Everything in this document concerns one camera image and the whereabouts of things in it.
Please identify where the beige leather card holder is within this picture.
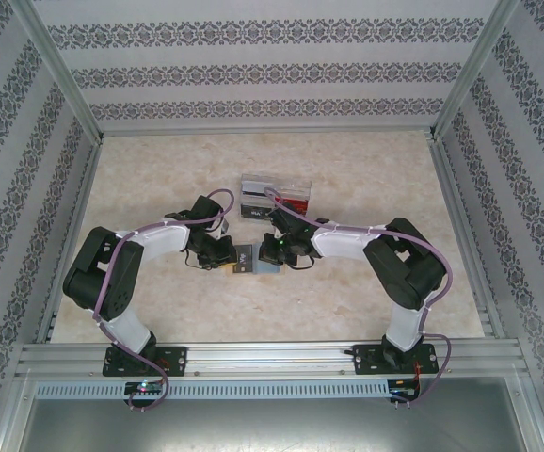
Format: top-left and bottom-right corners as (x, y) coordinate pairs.
(224, 244), (285, 279)

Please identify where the black card with silver logo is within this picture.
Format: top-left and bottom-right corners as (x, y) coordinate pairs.
(232, 244), (255, 275)

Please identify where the clear acrylic card stand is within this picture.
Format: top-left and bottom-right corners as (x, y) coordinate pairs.
(238, 172), (313, 222)

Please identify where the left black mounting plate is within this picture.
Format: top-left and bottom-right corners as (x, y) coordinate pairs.
(102, 346), (189, 378)

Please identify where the black mounting plate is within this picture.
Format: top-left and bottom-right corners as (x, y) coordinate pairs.
(102, 346), (189, 378)
(352, 343), (440, 376)

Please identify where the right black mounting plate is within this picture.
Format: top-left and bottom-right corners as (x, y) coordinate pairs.
(352, 343), (440, 376)

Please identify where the left small circuit board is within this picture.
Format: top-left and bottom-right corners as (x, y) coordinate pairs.
(124, 380), (165, 397)

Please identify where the small circuit board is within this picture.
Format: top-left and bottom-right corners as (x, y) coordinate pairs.
(391, 379), (420, 399)
(124, 380), (165, 397)

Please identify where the grey metal panel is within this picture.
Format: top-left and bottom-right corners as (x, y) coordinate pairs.
(17, 397), (541, 452)

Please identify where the right small circuit board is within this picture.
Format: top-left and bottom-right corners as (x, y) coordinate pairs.
(391, 379), (420, 399)

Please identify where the left gripper black wire loop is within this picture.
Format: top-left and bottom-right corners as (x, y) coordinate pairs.
(184, 251), (210, 272)

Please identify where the gripper black wire loop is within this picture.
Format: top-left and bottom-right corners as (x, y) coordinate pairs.
(286, 253), (314, 272)
(184, 251), (210, 272)

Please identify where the right gripper black wire loop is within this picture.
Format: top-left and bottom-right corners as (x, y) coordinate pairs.
(286, 253), (314, 272)

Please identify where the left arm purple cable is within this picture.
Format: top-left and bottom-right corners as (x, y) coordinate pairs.
(93, 187), (235, 411)

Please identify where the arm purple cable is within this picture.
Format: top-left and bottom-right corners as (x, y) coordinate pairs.
(263, 186), (455, 406)
(93, 187), (235, 411)

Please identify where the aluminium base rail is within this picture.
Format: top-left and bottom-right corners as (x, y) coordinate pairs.
(15, 341), (530, 378)

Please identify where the aluminium side rail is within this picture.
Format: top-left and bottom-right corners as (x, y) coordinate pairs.
(36, 140), (104, 345)
(429, 138), (506, 338)

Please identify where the slotted grey cable duct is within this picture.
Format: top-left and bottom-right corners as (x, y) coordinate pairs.
(34, 379), (391, 400)

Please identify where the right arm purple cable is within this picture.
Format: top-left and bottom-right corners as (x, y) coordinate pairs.
(263, 186), (455, 406)

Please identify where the aluminium frame post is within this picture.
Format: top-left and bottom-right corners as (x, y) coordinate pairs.
(427, 0), (520, 140)
(10, 0), (104, 142)

